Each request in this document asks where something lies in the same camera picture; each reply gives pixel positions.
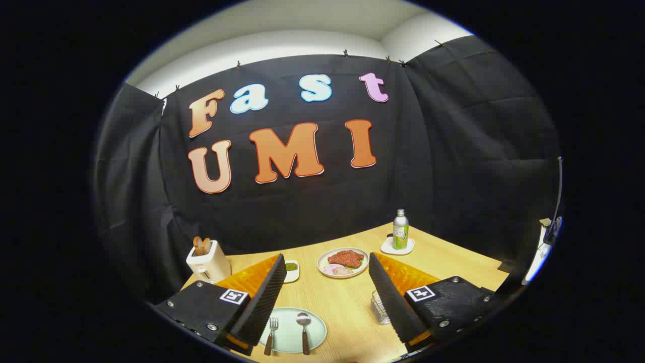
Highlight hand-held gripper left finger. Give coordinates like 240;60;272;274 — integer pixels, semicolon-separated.
155;254;288;356

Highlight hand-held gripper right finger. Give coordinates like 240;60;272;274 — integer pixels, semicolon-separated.
368;252;509;354

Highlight fork with brown handle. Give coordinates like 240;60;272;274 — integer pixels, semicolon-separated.
264;317;279;356

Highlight spoon with brown handle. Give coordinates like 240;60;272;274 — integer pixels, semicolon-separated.
296;312;311;355

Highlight light blue round plate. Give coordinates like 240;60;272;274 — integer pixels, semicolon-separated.
259;308;328;353

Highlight white square coaster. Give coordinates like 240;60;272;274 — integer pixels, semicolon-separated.
380;236;415;255

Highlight brown steak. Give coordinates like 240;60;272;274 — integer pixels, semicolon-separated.
328;250;364;269

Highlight cream white toaster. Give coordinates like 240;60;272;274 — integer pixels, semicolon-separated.
186;240;231;283

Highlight silver bottle with green label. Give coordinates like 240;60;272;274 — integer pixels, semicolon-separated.
393;209;409;250

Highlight grey round dinner plate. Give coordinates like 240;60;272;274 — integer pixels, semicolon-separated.
317;247;370;279

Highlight black backdrop cloth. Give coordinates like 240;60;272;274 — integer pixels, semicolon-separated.
93;35;562;303

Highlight metal wire cutlery basket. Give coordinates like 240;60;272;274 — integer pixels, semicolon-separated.
371;290;393;326

